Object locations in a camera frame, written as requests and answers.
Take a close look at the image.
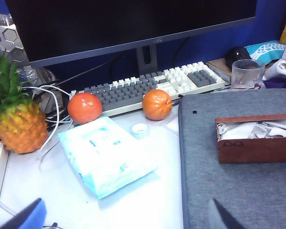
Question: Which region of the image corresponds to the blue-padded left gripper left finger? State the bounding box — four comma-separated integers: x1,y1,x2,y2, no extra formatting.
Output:
0,198,47,229

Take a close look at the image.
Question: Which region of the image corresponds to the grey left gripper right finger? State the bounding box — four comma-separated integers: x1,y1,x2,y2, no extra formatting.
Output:
208,198,244,229

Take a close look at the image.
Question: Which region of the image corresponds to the brown wooden glasses case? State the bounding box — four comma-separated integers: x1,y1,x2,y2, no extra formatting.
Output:
214,113,286,164

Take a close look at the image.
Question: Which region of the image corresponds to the grey fabric laptop sleeve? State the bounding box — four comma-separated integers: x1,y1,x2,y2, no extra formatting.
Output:
178,88,286,229

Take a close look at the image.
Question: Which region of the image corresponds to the white cleaning cloth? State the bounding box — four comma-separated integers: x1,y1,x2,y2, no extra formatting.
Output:
217,120,286,140

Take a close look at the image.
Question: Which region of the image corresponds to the light blue tissue pack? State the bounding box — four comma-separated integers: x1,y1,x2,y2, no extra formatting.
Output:
57,116,159,200

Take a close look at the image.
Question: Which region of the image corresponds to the plastic pineapple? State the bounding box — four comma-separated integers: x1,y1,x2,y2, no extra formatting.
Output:
0,49,49,154

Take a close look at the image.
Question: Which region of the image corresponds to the red tomato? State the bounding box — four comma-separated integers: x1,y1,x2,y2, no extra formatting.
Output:
67,93,103,125

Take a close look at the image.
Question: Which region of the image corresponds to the orange mandarin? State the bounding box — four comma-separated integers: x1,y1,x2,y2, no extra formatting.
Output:
142,89,173,121

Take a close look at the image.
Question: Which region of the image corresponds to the clear plastic cup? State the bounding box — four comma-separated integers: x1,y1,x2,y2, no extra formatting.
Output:
231,59,266,90

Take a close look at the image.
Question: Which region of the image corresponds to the grey and white keyboard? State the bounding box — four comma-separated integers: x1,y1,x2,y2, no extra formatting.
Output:
71,61,226,117

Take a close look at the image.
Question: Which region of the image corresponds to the purple cloth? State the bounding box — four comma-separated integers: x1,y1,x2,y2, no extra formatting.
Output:
263,73,286,94

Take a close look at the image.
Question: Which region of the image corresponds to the black computer mouse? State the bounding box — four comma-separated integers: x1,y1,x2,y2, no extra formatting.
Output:
225,46,252,68

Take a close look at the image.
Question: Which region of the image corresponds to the hexagon pattern metallic panel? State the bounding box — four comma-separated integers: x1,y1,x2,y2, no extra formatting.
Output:
0,13,57,86

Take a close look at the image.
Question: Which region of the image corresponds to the teal and white pouch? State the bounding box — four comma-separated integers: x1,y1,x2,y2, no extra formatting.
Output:
244,40,286,64

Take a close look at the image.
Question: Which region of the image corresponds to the black computer monitor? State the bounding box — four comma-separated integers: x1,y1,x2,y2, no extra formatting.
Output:
4,0,257,76

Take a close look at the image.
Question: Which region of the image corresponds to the white cable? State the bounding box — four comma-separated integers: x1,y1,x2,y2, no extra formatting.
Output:
19,84,74,161

